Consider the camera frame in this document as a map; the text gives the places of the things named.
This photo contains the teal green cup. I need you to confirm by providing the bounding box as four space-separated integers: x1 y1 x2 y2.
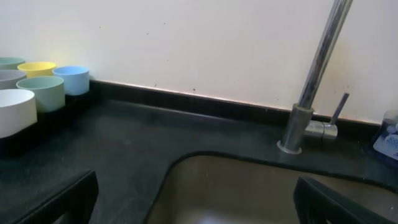
0 57 25 71

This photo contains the pale green cup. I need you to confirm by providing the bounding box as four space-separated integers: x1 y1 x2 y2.
16 75 66 113

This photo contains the black tray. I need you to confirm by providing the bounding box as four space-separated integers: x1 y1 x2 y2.
0 79 100 159

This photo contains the yellow cup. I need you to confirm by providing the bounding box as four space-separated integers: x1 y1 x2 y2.
17 61 58 79

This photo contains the steel sink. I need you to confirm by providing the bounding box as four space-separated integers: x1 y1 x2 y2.
144 151 398 224

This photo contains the blue soap bottle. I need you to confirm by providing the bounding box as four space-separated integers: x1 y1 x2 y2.
369 109 398 169

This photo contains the blue cup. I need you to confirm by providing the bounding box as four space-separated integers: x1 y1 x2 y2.
52 65 90 96

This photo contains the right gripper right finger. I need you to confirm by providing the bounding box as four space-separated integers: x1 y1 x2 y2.
293 176 396 224

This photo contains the grey cup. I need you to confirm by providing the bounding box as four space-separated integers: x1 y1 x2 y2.
0 69 27 91

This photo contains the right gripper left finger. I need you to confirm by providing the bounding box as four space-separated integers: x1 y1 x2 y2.
12 169 100 224

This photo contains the white cup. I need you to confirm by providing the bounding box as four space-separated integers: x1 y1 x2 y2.
0 88 38 139

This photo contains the steel tap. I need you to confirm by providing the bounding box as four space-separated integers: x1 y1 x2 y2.
276 0 354 155

